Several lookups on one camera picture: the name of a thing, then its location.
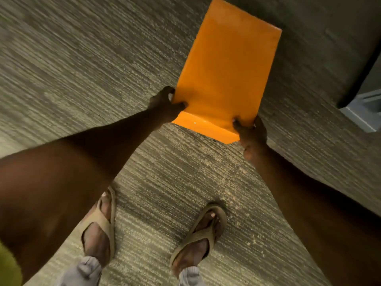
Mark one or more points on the person's left hand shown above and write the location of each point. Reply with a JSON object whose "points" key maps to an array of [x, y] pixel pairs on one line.
{"points": [[163, 106]]}

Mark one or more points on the person's right hand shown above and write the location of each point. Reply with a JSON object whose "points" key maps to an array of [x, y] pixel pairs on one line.
{"points": [[252, 139]]}

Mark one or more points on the person's right thumb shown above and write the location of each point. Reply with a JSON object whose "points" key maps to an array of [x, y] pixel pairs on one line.
{"points": [[238, 123]]}

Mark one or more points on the person's left thumb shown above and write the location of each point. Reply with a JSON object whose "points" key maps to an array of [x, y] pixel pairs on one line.
{"points": [[178, 105]]}

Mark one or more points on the orange envelope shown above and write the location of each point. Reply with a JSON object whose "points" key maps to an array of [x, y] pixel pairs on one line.
{"points": [[226, 71]]}

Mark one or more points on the person's right forearm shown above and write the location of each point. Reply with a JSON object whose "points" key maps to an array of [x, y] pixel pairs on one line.
{"points": [[321, 217]]}

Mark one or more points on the person's left forearm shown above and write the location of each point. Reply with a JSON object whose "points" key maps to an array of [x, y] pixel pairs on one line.
{"points": [[62, 181]]}

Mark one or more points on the tan right sandal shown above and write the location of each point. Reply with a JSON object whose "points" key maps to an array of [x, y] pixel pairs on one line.
{"points": [[202, 232]]}

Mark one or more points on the tan sandal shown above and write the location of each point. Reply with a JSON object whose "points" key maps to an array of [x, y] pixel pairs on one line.
{"points": [[202, 232], [104, 223]]}

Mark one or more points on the grey furniture base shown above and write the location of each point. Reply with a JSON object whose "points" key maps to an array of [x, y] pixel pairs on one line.
{"points": [[363, 107]]}

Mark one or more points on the person's right foot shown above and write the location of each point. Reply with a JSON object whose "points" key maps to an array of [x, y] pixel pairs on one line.
{"points": [[196, 247]]}

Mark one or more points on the person's foot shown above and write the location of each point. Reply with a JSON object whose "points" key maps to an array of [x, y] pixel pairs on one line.
{"points": [[96, 235], [196, 247]]}

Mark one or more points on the tan left sandal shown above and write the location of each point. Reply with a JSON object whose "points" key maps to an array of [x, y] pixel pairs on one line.
{"points": [[104, 223]]}

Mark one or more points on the person's left foot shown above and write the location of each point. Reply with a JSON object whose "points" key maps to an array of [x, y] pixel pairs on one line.
{"points": [[96, 235]]}

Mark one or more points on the grey trouser right leg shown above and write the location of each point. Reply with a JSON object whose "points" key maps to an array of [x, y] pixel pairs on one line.
{"points": [[190, 277]]}

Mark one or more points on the grey trouser leg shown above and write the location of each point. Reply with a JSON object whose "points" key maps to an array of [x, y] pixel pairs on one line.
{"points": [[190, 277], [80, 272]]}

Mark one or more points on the grey trouser left leg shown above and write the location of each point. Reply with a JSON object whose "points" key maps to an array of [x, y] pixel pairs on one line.
{"points": [[80, 272]]}

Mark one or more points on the yellow-green shirt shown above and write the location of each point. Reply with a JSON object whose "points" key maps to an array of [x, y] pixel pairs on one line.
{"points": [[9, 268]]}

